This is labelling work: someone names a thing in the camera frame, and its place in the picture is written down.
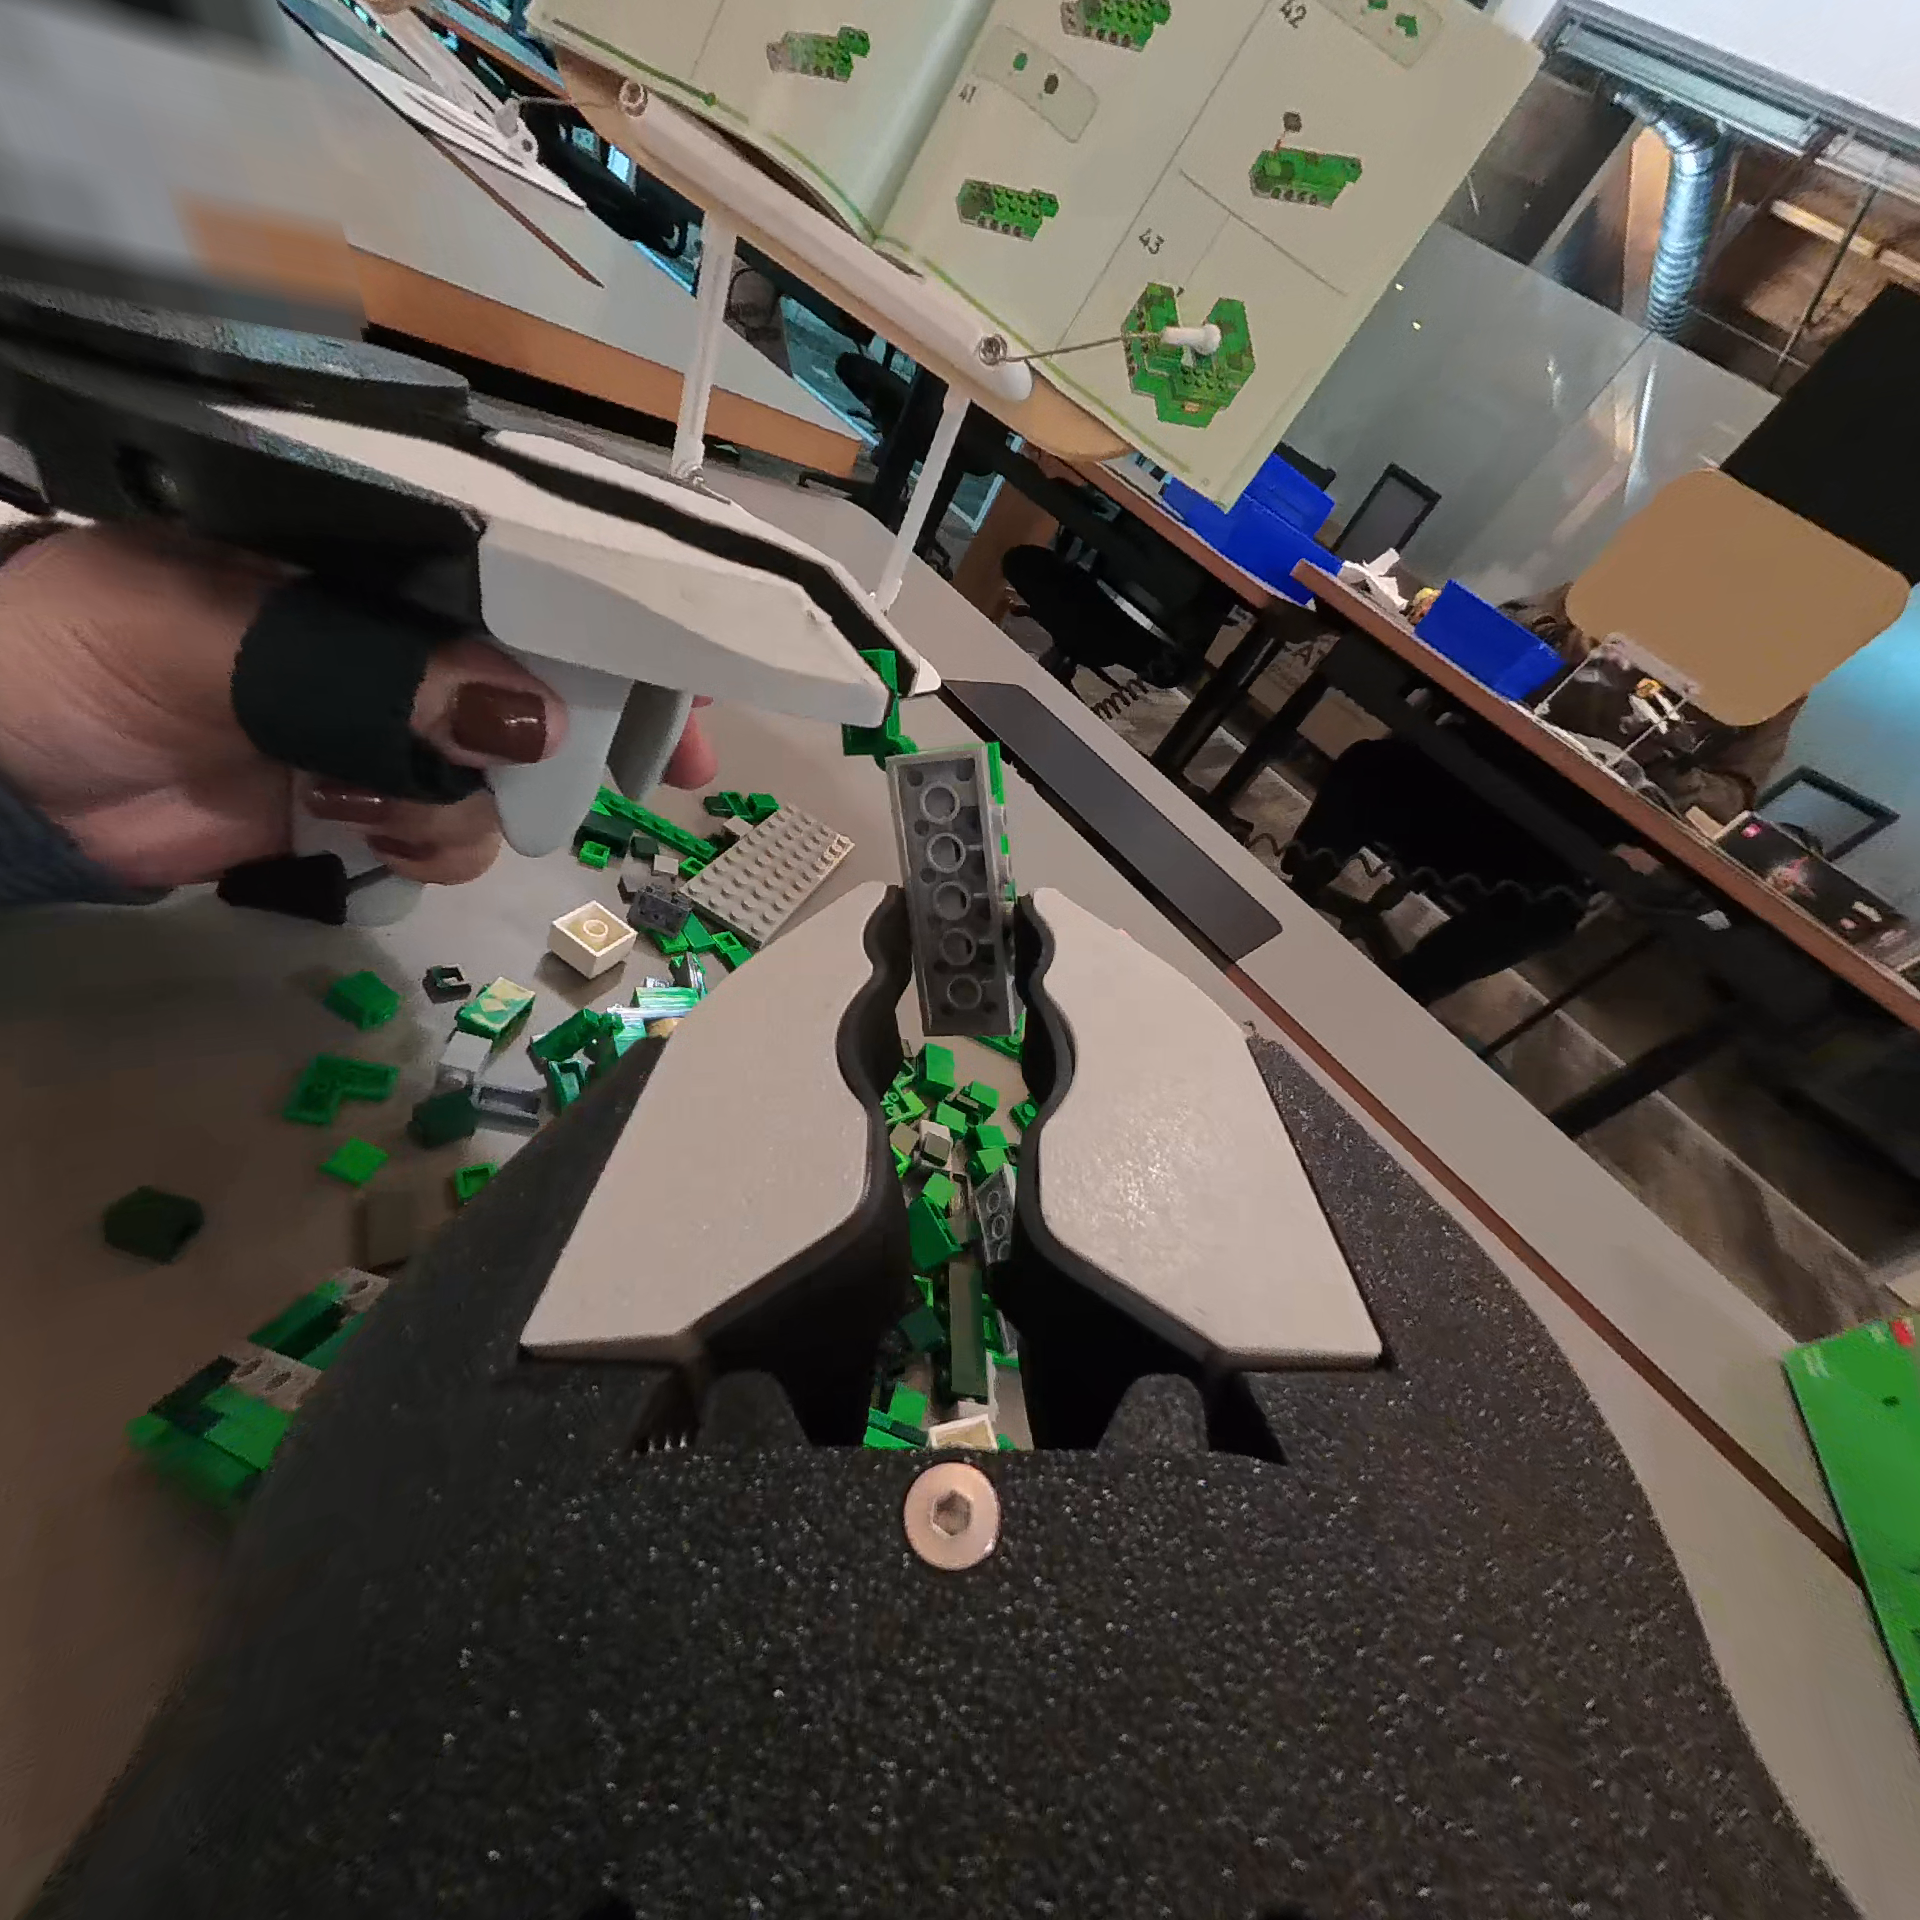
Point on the tan rounded board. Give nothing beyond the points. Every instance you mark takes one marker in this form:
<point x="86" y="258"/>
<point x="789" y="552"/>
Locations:
<point x="1742" y="597"/>

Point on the small cream square brick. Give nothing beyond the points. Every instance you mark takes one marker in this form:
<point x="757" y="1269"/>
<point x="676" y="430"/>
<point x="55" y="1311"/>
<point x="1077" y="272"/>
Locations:
<point x="592" y="939"/>

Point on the wooden back table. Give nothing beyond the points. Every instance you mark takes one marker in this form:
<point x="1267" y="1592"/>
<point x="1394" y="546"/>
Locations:
<point x="1575" y="788"/>

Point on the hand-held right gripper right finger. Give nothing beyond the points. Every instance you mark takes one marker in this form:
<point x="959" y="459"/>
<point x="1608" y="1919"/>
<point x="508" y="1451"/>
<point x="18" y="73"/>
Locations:
<point x="1185" y="1187"/>

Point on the small green brick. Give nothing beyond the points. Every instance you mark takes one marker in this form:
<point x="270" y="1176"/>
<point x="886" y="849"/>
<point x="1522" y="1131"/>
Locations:
<point x="876" y="707"/>

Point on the grey desk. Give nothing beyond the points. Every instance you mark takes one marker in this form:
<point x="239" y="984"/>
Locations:
<point x="1423" y="1078"/>

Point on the grey technic brick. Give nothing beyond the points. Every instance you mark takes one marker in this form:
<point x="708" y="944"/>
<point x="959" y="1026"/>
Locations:
<point x="951" y="900"/>

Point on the green toy box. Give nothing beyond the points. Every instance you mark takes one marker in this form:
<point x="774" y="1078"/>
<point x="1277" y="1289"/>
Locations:
<point x="1858" y="1469"/>

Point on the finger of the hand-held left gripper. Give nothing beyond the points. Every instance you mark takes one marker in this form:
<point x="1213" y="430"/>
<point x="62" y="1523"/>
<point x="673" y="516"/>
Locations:
<point x="599" y="464"/>
<point x="673" y="631"/>

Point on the pile of loose green bricks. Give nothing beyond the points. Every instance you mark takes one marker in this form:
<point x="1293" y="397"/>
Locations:
<point x="338" y="1078"/>

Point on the black product box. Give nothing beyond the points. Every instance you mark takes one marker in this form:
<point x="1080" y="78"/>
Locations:
<point x="1816" y="893"/>

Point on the clear acrylic case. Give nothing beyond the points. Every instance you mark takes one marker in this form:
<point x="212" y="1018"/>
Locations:
<point x="1627" y="707"/>

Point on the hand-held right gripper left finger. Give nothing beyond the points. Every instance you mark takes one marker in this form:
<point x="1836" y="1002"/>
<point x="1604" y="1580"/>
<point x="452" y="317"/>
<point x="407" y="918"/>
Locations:
<point x="720" y="1187"/>

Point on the black desk flap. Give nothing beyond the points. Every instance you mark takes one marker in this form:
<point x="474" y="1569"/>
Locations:
<point x="1110" y="812"/>

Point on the blue storage bin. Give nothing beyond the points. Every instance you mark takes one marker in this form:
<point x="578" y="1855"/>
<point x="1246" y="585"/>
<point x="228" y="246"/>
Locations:
<point x="1246" y="523"/>
<point x="1484" y="637"/>

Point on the person's left forearm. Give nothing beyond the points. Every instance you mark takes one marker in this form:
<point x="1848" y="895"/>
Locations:
<point x="58" y="862"/>

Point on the silver ventilation duct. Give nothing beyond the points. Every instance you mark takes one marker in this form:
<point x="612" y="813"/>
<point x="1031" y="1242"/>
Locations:
<point x="1678" y="211"/>

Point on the person's left hand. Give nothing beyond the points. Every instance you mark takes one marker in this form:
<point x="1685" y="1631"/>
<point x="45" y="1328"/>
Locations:
<point x="117" y="673"/>

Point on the black picture frame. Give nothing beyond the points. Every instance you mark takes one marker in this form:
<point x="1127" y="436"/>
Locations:
<point x="1388" y="515"/>
<point x="1823" y="813"/>

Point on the wood edged grey table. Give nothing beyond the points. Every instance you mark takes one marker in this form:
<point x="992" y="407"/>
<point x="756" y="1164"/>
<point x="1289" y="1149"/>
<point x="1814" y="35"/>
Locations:
<point x="493" y="301"/>

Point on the black office chair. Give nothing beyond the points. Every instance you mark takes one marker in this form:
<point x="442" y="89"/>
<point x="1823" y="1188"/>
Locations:
<point x="1077" y="597"/>

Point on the white book stand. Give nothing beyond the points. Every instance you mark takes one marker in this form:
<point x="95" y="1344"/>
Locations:
<point x="706" y="343"/>

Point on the light grey studded plate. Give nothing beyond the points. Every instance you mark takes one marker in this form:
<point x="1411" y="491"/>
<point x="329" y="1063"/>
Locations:
<point x="770" y="868"/>

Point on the instruction booklet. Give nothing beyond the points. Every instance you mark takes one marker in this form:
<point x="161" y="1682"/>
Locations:
<point x="1200" y="180"/>

